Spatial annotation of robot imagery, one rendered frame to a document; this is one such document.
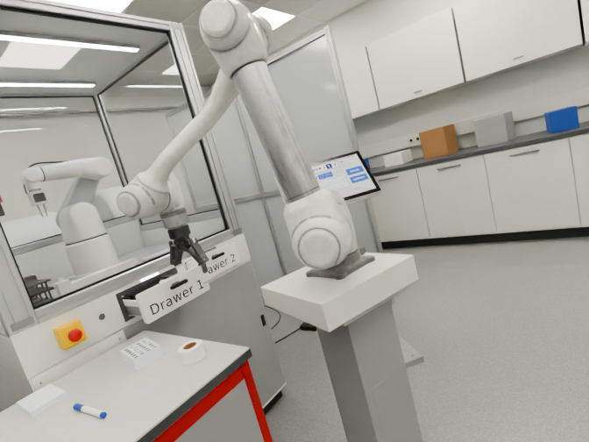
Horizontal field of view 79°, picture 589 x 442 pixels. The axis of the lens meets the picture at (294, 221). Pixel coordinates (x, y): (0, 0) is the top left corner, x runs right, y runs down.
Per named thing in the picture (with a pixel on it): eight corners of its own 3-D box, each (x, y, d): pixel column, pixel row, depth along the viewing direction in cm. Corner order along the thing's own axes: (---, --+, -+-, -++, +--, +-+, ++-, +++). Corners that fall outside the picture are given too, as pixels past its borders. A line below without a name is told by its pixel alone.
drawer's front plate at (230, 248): (240, 261, 179) (234, 241, 177) (195, 286, 157) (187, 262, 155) (237, 262, 180) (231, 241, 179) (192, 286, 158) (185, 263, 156)
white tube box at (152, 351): (164, 355, 110) (159, 345, 109) (137, 371, 104) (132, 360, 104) (149, 347, 119) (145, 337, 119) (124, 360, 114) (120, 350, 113)
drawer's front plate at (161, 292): (210, 288, 146) (202, 264, 145) (147, 324, 124) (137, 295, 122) (208, 288, 147) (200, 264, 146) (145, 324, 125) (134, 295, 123)
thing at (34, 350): (251, 259, 187) (243, 232, 185) (27, 379, 109) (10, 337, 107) (154, 264, 247) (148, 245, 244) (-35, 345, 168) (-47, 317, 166)
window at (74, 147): (227, 229, 179) (167, 32, 164) (32, 309, 114) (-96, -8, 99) (226, 229, 180) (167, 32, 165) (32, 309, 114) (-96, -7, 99)
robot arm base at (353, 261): (384, 254, 123) (380, 239, 123) (341, 280, 110) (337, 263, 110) (346, 254, 138) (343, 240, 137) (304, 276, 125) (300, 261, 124)
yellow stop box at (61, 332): (88, 338, 119) (81, 319, 118) (66, 351, 113) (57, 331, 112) (82, 338, 122) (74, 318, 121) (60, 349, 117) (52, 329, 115)
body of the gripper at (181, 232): (193, 222, 128) (200, 246, 129) (179, 224, 133) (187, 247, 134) (175, 228, 122) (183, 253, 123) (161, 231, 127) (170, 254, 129)
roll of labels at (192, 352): (208, 358, 101) (203, 345, 100) (182, 368, 99) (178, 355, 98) (203, 348, 107) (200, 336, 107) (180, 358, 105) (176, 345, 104)
